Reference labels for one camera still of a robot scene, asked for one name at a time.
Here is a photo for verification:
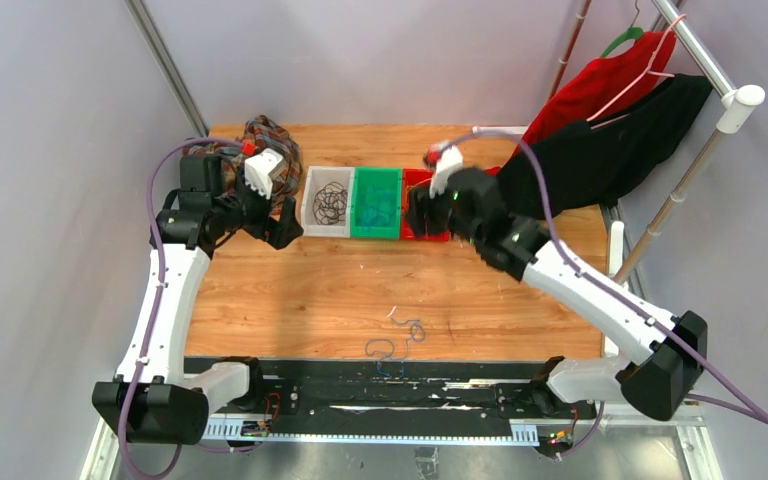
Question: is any pink hanger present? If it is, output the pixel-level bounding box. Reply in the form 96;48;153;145
585;14;687;124

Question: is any green hanger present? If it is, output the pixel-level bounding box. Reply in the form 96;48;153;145
600;0;645;58

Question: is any white plastic bin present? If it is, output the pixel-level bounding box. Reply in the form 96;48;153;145
300;166;355;238

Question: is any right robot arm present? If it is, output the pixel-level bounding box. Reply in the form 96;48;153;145
406;168;708;421

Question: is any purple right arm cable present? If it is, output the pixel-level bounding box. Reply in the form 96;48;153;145
426;129;768;458

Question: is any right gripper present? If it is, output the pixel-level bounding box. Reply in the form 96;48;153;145
401;173;480;247

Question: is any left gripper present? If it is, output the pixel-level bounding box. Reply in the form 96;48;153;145
214;167;303;249

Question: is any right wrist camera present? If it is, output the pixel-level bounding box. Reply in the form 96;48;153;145
425;143;463;198

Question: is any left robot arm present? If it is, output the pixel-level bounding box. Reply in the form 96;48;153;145
91;148;303;445

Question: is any plaid flannel shirt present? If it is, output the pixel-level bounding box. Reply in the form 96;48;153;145
182;115;302;217

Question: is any green plastic bin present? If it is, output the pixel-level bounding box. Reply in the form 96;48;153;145
350;167;402;240

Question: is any red plastic bin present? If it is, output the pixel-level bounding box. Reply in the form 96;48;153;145
399;168;450;242

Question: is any metal clothes rack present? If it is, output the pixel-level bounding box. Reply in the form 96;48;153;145
549;0;767;296

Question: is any black shirt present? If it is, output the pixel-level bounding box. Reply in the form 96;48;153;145
532;74;712;216

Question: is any red shirt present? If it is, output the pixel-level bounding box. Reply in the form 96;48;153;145
522;32;676;146

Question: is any metal corner post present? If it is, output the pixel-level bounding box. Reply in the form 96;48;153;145
124;0;209;135

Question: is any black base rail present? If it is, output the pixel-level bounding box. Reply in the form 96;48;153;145
219;359;597;440

